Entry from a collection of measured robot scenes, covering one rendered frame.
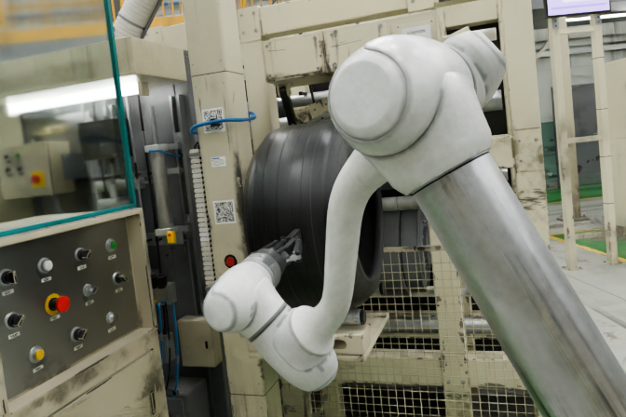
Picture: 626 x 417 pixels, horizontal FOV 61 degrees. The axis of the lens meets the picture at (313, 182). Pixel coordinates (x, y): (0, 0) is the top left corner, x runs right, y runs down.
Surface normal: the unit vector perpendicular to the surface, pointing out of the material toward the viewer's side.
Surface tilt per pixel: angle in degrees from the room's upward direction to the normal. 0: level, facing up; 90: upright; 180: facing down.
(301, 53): 90
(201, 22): 90
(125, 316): 90
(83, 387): 90
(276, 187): 65
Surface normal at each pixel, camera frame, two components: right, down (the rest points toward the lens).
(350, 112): -0.57, 0.05
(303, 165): -0.32, -0.50
